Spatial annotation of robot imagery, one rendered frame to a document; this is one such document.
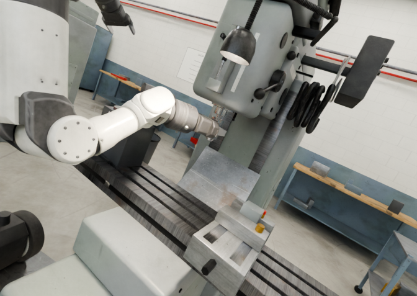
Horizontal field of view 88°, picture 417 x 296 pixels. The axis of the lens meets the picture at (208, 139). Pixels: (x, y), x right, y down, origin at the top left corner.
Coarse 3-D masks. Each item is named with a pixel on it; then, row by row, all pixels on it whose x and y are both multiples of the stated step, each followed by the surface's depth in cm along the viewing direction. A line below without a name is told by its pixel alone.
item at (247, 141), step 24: (288, 96) 98; (240, 120) 108; (264, 120) 103; (288, 120) 98; (216, 144) 113; (240, 144) 108; (264, 144) 102; (288, 144) 98; (264, 168) 102; (264, 192) 102
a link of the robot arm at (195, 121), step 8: (192, 112) 62; (192, 120) 62; (200, 120) 64; (208, 120) 66; (184, 128) 63; (192, 128) 63; (200, 128) 65; (208, 128) 66; (216, 128) 66; (208, 136) 67; (216, 136) 67
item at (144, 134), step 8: (104, 112) 93; (144, 128) 87; (152, 128) 90; (128, 136) 83; (136, 136) 86; (144, 136) 89; (152, 136) 92; (120, 144) 85; (128, 144) 85; (136, 144) 87; (144, 144) 91; (104, 152) 90; (112, 152) 87; (120, 152) 84; (128, 152) 86; (136, 152) 89; (144, 152) 93; (112, 160) 87; (120, 160) 85; (128, 160) 88; (136, 160) 91
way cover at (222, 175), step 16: (208, 160) 111; (224, 160) 110; (192, 176) 108; (208, 176) 108; (224, 176) 106; (240, 176) 104; (256, 176) 103; (192, 192) 102; (208, 192) 102; (224, 192) 102; (240, 192) 101
